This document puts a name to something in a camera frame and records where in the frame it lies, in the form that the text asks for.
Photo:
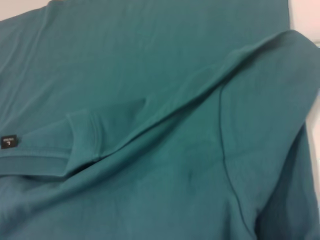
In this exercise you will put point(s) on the teal t-shirt with FREE print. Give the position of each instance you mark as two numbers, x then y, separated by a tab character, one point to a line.
150	100

